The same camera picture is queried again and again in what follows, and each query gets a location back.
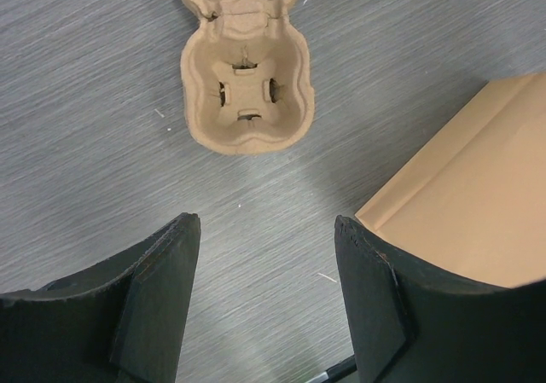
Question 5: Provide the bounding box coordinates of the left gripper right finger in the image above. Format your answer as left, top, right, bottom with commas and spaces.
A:
334, 216, 545, 382

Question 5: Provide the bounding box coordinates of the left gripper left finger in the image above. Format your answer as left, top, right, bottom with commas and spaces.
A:
1, 213, 200, 382

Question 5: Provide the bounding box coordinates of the brown paper takeout bag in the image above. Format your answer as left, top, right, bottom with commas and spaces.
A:
357, 73, 545, 287

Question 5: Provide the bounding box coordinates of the cardboard cup carrier tray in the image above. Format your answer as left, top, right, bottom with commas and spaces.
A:
180, 0, 315, 155

